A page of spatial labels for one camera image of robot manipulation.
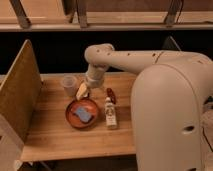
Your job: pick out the left wooden side panel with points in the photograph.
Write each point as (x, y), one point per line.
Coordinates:
(19, 91)

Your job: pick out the right dark side panel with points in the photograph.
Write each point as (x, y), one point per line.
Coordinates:
(170, 44)

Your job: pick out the white squeeze bottle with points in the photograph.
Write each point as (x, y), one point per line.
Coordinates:
(110, 114)

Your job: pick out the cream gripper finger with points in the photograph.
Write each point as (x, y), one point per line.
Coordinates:
(82, 92)

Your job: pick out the orange round plate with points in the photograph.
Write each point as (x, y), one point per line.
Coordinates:
(90, 107)

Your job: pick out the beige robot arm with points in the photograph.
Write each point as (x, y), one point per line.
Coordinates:
(167, 100)

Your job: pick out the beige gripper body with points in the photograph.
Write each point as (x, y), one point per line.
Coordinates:
(94, 76)

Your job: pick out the wooden back shelf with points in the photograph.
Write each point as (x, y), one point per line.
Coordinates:
(105, 15)

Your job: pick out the clear plastic cup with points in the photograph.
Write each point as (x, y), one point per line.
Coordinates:
(70, 85)

